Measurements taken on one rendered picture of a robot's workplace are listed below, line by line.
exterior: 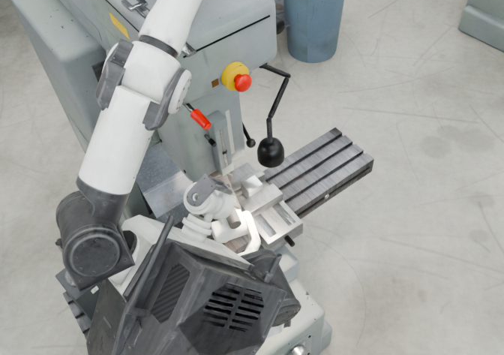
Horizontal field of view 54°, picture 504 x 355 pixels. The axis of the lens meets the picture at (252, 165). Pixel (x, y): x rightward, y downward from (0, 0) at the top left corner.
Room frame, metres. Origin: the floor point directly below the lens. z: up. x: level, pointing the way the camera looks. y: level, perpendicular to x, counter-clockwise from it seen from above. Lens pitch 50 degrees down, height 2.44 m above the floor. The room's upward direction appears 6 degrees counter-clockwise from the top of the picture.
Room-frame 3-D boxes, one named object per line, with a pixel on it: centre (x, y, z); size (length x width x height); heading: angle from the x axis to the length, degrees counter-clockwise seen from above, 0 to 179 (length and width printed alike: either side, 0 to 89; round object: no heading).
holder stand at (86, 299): (0.81, 0.52, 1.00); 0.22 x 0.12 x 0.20; 132
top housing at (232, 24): (1.04, 0.14, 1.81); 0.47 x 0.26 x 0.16; 32
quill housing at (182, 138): (1.03, 0.14, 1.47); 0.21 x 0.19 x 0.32; 122
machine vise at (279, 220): (1.08, -0.01, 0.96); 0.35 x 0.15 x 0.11; 29
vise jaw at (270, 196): (1.06, -0.02, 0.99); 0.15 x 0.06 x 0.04; 119
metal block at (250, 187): (1.10, 0.01, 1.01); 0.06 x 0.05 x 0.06; 119
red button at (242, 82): (0.81, 0.00, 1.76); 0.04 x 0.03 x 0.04; 122
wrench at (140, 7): (0.84, 0.15, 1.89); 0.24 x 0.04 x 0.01; 32
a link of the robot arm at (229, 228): (0.82, 0.09, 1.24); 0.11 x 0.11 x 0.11; 17
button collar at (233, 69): (0.83, 0.02, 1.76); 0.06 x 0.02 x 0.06; 122
